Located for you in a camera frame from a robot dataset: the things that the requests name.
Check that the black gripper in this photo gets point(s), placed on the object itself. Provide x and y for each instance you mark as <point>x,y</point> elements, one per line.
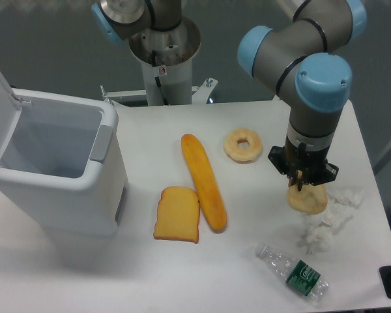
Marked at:
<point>301,166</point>

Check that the round braided bread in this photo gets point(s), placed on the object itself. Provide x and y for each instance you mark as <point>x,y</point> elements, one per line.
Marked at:
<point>311,200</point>

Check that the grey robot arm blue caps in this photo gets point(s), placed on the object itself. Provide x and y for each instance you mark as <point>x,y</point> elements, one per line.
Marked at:
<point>298,63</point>

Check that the long baguette bread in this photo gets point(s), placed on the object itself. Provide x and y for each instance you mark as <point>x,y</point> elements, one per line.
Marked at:
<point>204,180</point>

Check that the toast bread slice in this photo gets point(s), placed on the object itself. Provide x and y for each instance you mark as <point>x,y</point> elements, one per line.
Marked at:
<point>178,215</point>

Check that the white trash can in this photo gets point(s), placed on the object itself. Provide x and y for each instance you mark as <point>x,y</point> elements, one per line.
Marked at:
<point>60,160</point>

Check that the crumpled white tissue paper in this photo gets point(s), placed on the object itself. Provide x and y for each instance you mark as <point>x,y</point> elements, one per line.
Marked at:
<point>320,230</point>

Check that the clear plastic water bottle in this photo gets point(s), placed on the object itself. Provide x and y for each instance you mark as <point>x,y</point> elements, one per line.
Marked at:
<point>295,273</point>

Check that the ring donut bread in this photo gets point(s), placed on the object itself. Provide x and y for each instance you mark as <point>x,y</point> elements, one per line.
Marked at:
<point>243,145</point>

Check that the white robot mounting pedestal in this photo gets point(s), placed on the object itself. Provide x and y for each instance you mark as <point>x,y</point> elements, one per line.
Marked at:
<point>166,63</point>

